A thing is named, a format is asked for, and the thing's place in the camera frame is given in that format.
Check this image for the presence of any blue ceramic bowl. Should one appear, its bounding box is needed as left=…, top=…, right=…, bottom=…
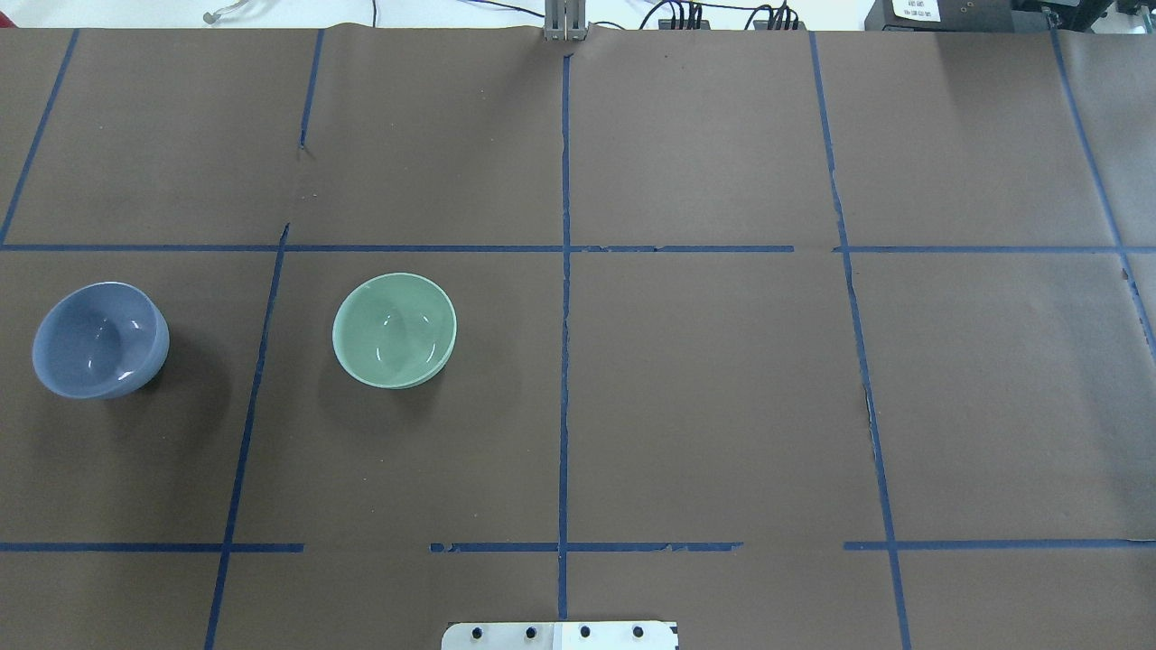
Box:
left=32, top=281, right=171, bottom=400

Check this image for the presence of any green ceramic bowl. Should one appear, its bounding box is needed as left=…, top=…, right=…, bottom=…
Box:
left=331, top=273, right=458, bottom=390

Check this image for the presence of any brown paper table cover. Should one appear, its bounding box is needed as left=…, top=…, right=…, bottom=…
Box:
left=3, top=24, right=1153, bottom=649

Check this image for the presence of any black power strip left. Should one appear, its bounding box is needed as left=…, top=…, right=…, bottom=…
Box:
left=647, top=1, right=711, bottom=32

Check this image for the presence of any black power strip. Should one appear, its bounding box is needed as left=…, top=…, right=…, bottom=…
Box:
left=744, top=3, right=805, bottom=32
left=647, top=1, right=711, bottom=32

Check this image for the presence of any white metal mounting plate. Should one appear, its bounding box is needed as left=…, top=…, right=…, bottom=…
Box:
left=440, top=620, right=680, bottom=649

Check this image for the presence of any black power strip right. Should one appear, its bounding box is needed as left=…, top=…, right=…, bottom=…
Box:
left=744, top=3, right=805, bottom=32

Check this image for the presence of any black equipment box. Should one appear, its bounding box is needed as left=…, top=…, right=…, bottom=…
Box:
left=864, top=1, right=1048, bottom=34

